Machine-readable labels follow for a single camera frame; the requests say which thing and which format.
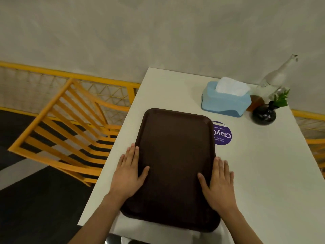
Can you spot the green plant sprig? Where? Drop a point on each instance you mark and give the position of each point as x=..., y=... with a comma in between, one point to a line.
x=282, y=98

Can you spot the person's left little finger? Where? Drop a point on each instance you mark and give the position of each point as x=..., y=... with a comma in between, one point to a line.
x=119, y=163

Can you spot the yellow mesh railing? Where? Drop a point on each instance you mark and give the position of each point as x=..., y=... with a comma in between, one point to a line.
x=76, y=76
x=313, y=142

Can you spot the person's right little finger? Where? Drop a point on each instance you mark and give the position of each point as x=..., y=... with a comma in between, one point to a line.
x=231, y=180

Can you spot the dark brown plastic tray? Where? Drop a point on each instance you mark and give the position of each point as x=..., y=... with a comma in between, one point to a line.
x=175, y=162

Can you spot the person's right middle finger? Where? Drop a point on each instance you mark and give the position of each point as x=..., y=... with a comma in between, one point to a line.
x=221, y=172

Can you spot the person's right hand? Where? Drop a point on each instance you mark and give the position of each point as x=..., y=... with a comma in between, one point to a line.
x=222, y=194

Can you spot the person's left middle finger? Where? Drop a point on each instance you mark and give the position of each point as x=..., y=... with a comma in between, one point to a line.
x=131, y=157

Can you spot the round purple sticker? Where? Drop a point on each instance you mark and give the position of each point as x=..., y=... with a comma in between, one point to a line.
x=224, y=135

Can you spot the white tissue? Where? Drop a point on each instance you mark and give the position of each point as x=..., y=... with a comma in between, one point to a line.
x=232, y=86

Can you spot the person's white garment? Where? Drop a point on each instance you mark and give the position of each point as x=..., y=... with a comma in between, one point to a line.
x=162, y=233

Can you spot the person's right forearm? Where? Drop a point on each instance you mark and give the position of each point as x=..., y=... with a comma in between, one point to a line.
x=242, y=228

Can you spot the round black vase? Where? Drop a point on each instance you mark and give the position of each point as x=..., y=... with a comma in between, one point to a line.
x=264, y=115

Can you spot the person's right thumb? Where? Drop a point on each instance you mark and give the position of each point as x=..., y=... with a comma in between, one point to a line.
x=204, y=180

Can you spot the clear glass bottle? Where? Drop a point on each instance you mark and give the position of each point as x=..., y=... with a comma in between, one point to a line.
x=273, y=81

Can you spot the person's left hand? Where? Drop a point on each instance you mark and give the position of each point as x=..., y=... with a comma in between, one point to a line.
x=125, y=179

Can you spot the person's left forearm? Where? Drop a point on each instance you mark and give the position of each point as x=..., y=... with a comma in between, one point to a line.
x=97, y=221

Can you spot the person's left thumb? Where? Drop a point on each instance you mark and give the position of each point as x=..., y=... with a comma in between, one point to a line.
x=144, y=174

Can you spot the light blue tissue box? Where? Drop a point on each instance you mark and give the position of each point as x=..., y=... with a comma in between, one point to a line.
x=223, y=104

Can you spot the yellow slatted wooden chair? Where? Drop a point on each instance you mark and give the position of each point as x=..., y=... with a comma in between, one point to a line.
x=66, y=139

